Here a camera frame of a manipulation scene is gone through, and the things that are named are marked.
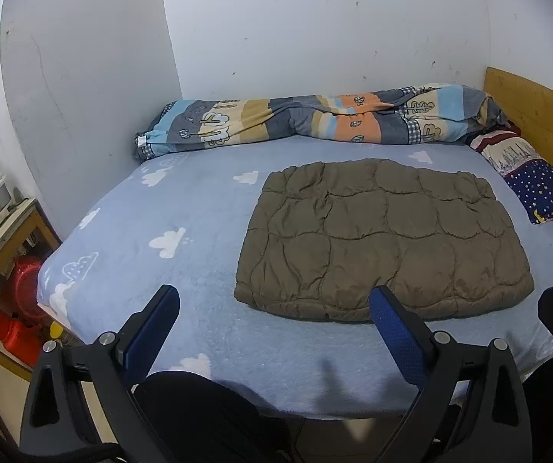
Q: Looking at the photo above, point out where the wooden headboard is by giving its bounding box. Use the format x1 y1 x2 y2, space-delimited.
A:
484 67 553 164

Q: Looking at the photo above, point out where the light blue cloud bedsheet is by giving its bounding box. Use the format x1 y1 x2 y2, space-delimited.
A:
37 136 553 418

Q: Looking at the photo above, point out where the yellow wooden side table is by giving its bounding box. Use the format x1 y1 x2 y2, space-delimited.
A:
0 198 61 382

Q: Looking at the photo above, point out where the red plastic basin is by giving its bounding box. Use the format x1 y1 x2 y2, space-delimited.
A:
0 255 52 367

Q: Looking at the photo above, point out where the navy star patterned pillow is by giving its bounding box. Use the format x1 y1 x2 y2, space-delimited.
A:
469 122 553 224

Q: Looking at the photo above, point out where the colourful patchwork quilt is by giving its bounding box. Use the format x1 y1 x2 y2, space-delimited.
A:
134 84 507 162

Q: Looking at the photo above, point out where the olive brown puffer jacket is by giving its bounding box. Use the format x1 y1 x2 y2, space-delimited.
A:
234 159 534 322

